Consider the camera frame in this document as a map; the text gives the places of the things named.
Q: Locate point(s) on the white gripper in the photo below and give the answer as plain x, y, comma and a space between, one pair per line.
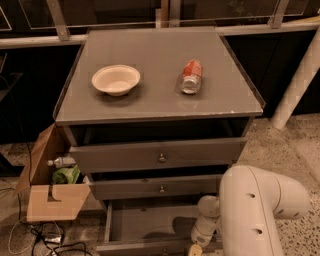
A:
201, 235

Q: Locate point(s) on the grey bottom drawer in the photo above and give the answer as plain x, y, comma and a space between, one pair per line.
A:
149, 226

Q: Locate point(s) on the grey drawer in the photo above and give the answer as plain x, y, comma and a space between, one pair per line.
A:
149, 226
155, 187
157, 155

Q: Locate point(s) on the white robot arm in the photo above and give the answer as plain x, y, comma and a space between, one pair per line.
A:
249, 202

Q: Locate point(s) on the grey top drawer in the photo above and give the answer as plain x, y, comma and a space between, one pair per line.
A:
157, 155

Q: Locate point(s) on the grey middle drawer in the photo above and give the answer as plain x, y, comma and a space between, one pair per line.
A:
155, 187

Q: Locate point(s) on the grey drawer cabinet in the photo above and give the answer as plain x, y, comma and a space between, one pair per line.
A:
156, 109

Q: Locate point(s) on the power adapter on floor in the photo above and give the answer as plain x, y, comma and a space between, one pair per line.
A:
53, 238

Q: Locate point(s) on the green plastic bag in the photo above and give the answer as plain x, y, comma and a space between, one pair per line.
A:
68, 175

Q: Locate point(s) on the brown cardboard box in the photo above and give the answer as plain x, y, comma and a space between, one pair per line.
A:
48, 202

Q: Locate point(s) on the clear bottle in box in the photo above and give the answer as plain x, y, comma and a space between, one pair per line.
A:
61, 162

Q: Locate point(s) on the red labelled plastic bottle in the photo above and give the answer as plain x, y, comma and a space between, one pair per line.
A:
192, 77

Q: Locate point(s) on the white paper bowl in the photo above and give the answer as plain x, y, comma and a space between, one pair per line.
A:
116, 80

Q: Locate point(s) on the white slanted pole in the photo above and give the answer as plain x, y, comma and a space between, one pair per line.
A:
303, 76

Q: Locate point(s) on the metal railing frame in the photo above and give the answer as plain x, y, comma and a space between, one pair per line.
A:
28, 23

